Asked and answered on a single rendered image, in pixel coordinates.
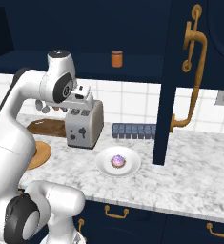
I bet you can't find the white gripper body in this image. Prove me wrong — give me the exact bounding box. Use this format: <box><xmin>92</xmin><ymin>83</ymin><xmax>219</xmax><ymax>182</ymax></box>
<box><xmin>59</xmin><ymin>92</ymin><xmax>96</xmax><ymax>113</ymax></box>

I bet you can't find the dark brown cutting board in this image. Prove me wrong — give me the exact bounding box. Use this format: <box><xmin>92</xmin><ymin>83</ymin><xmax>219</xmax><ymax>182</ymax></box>
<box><xmin>26</xmin><ymin>117</ymin><xmax>69</xmax><ymax>138</ymax></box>

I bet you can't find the orange jam jar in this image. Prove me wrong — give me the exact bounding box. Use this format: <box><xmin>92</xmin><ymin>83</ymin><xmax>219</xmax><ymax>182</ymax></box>
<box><xmin>111</xmin><ymin>50</ymin><xmax>124</xmax><ymax>69</ymax></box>

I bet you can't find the round light wooden board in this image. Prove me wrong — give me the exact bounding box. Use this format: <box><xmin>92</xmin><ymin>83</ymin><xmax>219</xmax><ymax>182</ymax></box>
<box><xmin>27</xmin><ymin>140</ymin><xmax>52</xmax><ymax>172</ymax></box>

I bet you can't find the dark blue cabinet door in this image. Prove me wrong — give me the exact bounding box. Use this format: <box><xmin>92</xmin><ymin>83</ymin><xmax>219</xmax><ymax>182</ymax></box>
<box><xmin>152</xmin><ymin>0</ymin><xmax>224</xmax><ymax>167</ymax></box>

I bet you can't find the silver toaster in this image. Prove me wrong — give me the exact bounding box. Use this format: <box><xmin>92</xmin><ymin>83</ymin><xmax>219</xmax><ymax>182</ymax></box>
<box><xmin>65</xmin><ymin>99</ymin><xmax>105</xmax><ymax>150</ymax></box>

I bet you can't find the grey round hanging tool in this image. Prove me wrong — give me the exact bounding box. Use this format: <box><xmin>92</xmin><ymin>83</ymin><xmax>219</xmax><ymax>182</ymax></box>
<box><xmin>34</xmin><ymin>99</ymin><xmax>51</xmax><ymax>114</ymax></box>

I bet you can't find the purple frosted cupcake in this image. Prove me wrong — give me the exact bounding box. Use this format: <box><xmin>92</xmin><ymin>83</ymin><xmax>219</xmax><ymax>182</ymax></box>
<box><xmin>110</xmin><ymin>153</ymin><xmax>128</xmax><ymax>169</ymax></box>

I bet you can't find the white plate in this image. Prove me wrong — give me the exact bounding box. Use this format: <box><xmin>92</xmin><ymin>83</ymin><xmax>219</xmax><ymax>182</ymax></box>
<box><xmin>94</xmin><ymin>146</ymin><xmax>142</xmax><ymax>178</ymax></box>

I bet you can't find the dark blue drawer front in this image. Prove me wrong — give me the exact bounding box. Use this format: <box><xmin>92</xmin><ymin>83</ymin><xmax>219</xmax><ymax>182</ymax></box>
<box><xmin>74</xmin><ymin>199</ymin><xmax>169</xmax><ymax>244</ymax></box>
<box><xmin>160</xmin><ymin>212</ymin><xmax>224</xmax><ymax>244</ymax></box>

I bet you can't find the dark blue open wall cabinet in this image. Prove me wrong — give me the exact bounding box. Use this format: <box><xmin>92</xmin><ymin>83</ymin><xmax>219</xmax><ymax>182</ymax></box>
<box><xmin>0</xmin><ymin>0</ymin><xmax>166</xmax><ymax>85</ymax></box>

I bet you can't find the golden drawer handle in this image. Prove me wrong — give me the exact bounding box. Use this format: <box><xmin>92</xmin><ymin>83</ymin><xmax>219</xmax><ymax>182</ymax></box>
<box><xmin>206</xmin><ymin>222</ymin><xmax>224</xmax><ymax>239</ymax></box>
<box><xmin>104</xmin><ymin>204</ymin><xmax>130</xmax><ymax>220</ymax></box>

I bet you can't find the curved golden door handle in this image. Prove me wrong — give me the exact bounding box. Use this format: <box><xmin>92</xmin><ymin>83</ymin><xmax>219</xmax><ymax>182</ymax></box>
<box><xmin>169</xmin><ymin>3</ymin><xmax>209</xmax><ymax>133</ymax></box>

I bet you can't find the golden cupboard handle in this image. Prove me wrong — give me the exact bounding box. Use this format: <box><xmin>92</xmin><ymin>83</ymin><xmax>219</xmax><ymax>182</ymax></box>
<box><xmin>77</xmin><ymin>217</ymin><xmax>86</xmax><ymax>243</ymax></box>

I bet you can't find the grey wall outlet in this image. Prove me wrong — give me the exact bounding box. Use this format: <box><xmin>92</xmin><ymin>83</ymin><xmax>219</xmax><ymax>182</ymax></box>
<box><xmin>214</xmin><ymin>90</ymin><xmax>224</xmax><ymax>107</ymax></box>

